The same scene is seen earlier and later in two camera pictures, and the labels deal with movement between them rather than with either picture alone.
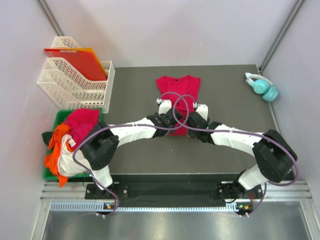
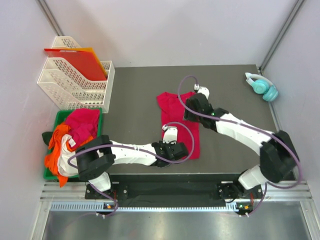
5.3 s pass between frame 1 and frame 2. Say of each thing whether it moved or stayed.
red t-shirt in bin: stayed
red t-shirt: moved
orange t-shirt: stayed
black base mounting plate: stayed
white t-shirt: stayed
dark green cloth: stayed
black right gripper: moved
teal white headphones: stayed
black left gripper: moved
